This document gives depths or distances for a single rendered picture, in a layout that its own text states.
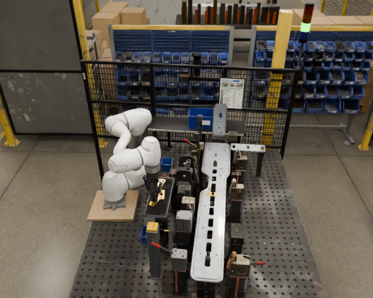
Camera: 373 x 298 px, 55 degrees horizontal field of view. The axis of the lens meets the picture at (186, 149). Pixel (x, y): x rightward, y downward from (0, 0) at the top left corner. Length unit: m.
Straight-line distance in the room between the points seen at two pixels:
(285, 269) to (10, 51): 3.72
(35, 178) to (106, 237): 2.05
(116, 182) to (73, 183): 1.65
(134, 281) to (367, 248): 2.34
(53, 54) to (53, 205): 1.71
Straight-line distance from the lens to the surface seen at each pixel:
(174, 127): 3.26
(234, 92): 3.26
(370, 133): 5.21
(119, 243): 2.71
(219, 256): 2.22
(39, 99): 4.86
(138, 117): 2.46
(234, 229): 2.33
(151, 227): 2.15
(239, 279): 2.25
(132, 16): 6.95
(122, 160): 1.89
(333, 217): 4.11
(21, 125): 5.19
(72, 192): 4.30
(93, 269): 2.61
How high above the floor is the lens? 2.73
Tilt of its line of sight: 35 degrees down
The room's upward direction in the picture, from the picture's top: straight up
